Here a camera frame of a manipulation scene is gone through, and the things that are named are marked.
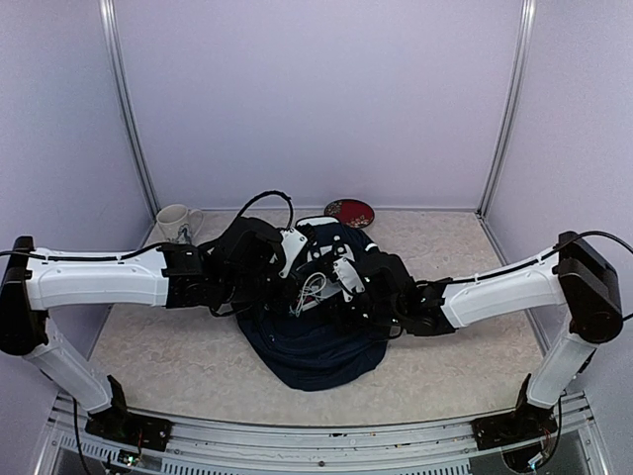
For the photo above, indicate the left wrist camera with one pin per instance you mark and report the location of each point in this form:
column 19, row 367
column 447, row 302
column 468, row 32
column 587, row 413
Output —
column 294, row 241

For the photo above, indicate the right corner aluminium post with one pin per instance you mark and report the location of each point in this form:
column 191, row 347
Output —
column 512, row 101

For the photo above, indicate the white charger adapter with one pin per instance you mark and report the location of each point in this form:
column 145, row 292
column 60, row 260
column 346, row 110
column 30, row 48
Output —
column 323, row 295

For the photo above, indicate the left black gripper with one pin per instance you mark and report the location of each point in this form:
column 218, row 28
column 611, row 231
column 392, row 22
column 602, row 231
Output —
column 281, row 303

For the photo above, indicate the navy blue backpack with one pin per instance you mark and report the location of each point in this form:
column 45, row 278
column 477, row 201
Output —
column 308, row 352

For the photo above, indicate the corner aluminium post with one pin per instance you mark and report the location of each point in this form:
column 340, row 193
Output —
column 512, row 101
column 114, row 48

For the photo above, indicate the left corner aluminium post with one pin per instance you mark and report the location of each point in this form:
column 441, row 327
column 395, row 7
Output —
column 114, row 48

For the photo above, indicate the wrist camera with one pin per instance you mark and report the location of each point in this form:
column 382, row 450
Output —
column 294, row 241
column 342, row 273

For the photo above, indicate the red floral plate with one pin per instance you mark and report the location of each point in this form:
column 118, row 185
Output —
column 353, row 213

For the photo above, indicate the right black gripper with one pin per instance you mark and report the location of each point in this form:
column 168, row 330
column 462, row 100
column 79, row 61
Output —
column 344, row 318

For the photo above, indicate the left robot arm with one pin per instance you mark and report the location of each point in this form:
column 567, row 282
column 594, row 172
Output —
column 224, row 275

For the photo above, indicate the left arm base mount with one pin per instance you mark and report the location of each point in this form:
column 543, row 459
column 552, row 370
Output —
column 117, row 423

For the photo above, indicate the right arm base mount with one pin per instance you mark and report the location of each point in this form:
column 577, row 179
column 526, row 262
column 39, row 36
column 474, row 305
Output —
column 522, row 423

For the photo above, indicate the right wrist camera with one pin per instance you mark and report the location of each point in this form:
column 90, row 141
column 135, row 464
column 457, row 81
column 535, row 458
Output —
column 342, row 273

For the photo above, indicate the white paper cup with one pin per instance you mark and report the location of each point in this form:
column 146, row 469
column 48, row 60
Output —
column 179, row 224

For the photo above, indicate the metal frame rail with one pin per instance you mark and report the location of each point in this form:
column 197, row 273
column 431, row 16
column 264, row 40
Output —
column 200, row 446

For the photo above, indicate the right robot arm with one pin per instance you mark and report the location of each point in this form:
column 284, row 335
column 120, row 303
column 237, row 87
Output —
column 572, row 274

